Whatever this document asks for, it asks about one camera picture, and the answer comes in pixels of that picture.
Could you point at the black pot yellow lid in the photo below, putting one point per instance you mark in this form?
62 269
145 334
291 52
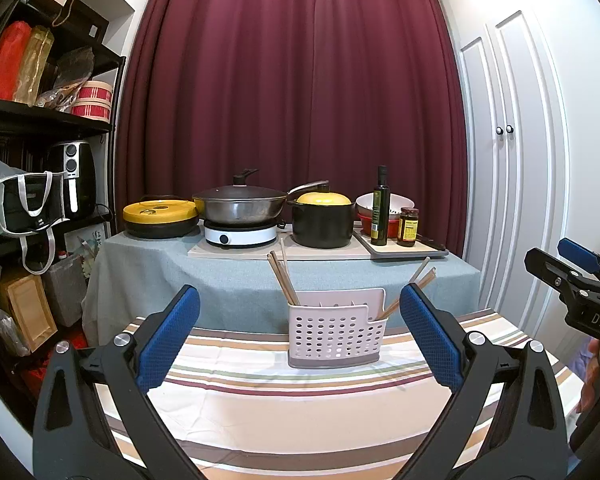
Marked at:
320 218

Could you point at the white induction cooker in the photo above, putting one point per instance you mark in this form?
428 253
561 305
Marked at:
239 235

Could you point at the red bag on shelf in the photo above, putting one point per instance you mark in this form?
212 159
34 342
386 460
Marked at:
13 42

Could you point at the gold wrapped package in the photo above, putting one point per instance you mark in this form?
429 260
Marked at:
32 65

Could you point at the sauce jar yellow label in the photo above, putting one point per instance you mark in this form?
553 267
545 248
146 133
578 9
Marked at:
408 226

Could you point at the white double-door cabinet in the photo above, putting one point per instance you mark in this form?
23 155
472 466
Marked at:
517 163

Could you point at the black wok with lid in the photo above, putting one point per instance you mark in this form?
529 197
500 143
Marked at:
241 203

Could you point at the person's right hand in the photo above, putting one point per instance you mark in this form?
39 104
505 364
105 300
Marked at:
587 368

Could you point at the yellow black electric griddle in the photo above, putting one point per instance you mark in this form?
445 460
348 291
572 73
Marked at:
159 219

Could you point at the wooden chopstick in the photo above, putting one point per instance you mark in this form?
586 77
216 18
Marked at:
419 270
283 252
277 270
289 284
419 282

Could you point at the dark olive oil bottle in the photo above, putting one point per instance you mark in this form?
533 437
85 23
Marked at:
381 209

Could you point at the pink perforated utensil caddy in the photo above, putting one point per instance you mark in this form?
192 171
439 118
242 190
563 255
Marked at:
336 328

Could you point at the striped tablecloth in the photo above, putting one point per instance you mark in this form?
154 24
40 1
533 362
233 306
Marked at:
239 411

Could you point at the dark red curtain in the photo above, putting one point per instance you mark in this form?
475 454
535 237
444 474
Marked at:
297 91

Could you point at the grey-blue tablecloth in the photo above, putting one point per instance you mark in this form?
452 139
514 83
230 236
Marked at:
133 277

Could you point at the black white tote bag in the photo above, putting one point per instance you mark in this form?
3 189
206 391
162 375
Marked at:
31 204

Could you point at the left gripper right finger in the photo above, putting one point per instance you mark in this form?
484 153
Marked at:
527 436

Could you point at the black storage shelf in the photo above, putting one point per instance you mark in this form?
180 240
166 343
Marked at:
32 131

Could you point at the grey cutting board tray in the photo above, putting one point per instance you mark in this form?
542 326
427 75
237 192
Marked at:
393 251

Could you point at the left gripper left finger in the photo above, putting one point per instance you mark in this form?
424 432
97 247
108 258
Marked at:
72 438

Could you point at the red white round box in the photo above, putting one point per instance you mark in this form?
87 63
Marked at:
94 101

